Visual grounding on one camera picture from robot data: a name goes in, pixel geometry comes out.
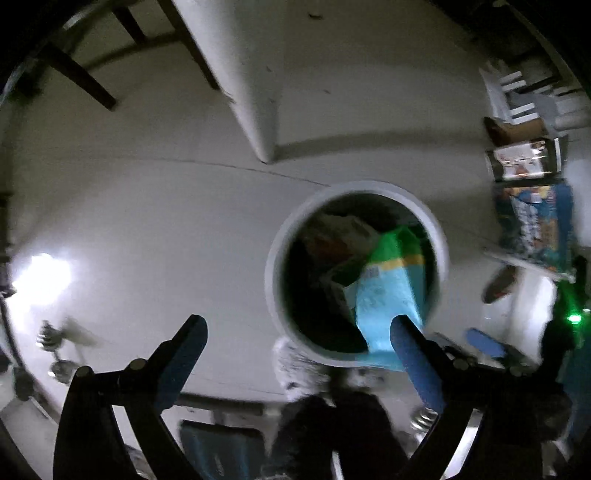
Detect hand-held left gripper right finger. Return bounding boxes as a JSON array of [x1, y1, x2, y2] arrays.
[[390, 315, 546, 480]]

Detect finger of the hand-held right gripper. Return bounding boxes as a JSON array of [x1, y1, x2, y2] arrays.
[[465, 328, 509, 360]]

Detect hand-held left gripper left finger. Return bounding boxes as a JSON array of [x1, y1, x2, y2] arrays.
[[52, 314, 209, 480]]

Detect teal snack bag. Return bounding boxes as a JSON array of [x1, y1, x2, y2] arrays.
[[355, 226, 428, 373]]

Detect white round trash bin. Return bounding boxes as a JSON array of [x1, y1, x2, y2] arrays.
[[265, 181, 450, 368]]

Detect metal handcuffs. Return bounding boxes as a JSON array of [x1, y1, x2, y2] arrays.
[[411, 406, 439, 433]]

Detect brown slipper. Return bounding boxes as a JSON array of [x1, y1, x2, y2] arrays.
[[482, 265, 518, 304]]

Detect person's left leg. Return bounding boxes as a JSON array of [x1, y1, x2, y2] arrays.
[[270, 387, 413, 480]]

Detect blue printed box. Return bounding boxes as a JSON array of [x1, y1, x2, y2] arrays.
[[493, 184, 576, 278]]

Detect dark printed box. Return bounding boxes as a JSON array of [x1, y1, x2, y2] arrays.
[[485, 137, 562, 184]]

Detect brown cardboard box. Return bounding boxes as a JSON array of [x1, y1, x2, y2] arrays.
[[482, 115, 546, 145]]

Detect white table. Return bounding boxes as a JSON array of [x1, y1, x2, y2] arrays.
[[173, 0, 302, 164]]

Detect black chair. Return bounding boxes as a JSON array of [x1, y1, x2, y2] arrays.
[[28, 0, 185, 112]]

